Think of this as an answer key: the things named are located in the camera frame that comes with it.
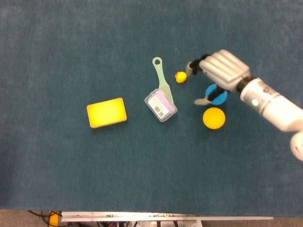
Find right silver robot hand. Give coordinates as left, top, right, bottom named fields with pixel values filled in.
left=185, top=49, right=251, bottom=106

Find blue foam ball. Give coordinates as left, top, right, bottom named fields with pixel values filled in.
left=205, top=83, right=228, bottom=106

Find small yellow rubber duck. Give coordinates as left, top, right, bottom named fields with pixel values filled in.
left=174, top=71, right=188, bottom=84

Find yellow foam ball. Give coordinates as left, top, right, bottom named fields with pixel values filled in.
left=202, top=107, right=226, bottom=130

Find light green plastic grater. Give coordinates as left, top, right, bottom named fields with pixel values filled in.
left=152, top=56, right=175, bottom=105

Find clear plastic box with label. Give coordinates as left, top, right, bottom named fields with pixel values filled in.
left=144, top=88, right=178, bottom=123

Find yellow rectangular sponge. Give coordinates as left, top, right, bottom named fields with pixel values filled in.
left=86, top=97, right=128, bottom=129

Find teal carpet table mat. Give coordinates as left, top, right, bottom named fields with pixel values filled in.
left=0, top=0, right=303, bottom=217

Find yellow box under table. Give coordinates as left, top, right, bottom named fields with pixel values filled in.
left=48, top=210, right=62, bottom=227

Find aluminium frame rail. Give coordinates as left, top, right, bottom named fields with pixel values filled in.
left=61, top=211, right=274, bottom=222

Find black floor cables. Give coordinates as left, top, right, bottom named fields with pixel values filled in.
left=27, top=210, right=52, bottom=224

